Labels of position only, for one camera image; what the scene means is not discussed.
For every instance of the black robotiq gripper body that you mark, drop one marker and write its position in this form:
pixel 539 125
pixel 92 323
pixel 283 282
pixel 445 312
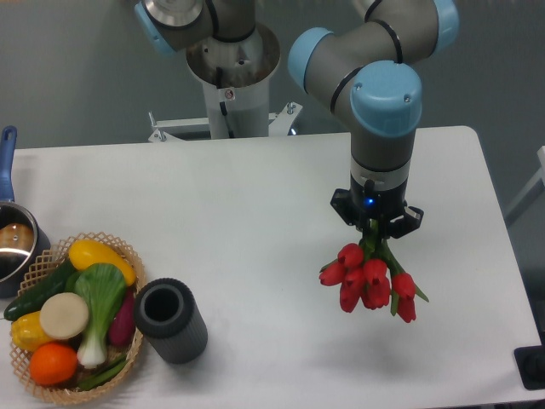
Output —
pixel 362 204

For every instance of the red tulip bouquet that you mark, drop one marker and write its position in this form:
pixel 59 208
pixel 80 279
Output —
pixel 367 272

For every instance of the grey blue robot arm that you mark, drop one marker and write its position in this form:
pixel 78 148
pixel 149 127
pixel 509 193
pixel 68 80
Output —
pixel 365 78

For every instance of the dark grey ribbed vase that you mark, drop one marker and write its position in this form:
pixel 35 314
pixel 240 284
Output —
pixel 167 315

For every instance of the black device at table edge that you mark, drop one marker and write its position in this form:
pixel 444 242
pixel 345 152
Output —
pixel 530 363

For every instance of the purple eggplant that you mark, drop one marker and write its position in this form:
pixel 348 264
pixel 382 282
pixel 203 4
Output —
pixel 122 329

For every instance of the green bok choy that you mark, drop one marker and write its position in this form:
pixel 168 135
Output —
pixel 102 287

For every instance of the yellow squash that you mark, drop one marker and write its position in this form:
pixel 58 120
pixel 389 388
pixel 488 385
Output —
pixel 84 253

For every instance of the green bean pods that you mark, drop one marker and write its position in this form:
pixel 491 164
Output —
pixel 105 375

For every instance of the beige round disc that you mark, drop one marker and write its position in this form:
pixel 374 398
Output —
pixel 64 316

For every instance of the woven wicker basket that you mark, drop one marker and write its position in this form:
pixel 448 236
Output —
pixel 71 394

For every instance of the dark green cucumber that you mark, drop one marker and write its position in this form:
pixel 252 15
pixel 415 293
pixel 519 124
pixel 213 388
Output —
pixel 36 296

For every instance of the orange fruit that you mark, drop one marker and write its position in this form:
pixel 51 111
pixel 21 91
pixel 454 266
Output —
pixel 53 363

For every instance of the yellow bell pepper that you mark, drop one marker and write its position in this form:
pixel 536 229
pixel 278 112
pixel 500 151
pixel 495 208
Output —
pixel 28 334

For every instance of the white furniture frame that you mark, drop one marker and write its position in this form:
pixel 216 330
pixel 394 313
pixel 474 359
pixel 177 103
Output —
pixel 527 195

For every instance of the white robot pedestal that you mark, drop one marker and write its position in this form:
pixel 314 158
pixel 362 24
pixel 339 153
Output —
pixel 235 79

